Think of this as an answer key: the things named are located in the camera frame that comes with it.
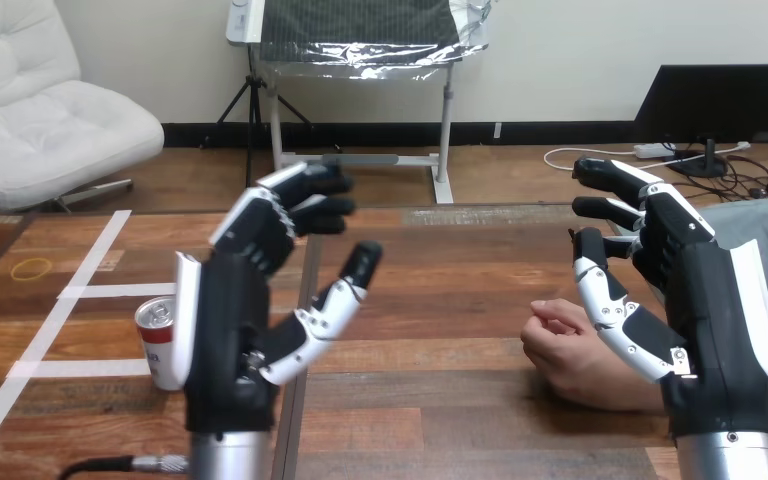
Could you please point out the red and white drink can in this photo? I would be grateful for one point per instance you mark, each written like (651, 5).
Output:
(159, 344)

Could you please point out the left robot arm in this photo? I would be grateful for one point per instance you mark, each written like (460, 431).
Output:
(232, 458)

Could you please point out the person's hand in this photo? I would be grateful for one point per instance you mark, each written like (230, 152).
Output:
(563, 351)

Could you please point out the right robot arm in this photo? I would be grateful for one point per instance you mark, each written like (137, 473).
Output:
(728, 458)

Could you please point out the white cushioned chair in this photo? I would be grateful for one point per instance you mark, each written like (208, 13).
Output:
(39, 119)

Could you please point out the black tripod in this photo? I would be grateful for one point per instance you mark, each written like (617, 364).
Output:
(250, 106)

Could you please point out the white power strip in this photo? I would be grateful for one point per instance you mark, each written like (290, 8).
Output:
(652, 151)

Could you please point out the white desk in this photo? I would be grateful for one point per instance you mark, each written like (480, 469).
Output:
(444, 132)

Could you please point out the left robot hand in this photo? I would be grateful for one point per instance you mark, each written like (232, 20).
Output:
(225, 331)

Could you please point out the foil sheet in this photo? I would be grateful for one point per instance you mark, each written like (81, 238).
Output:
(371, 53)

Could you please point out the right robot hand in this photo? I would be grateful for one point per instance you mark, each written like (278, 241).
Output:
(715, 331)

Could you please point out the dark screen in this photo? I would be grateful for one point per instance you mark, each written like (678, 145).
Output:
(722, 99)

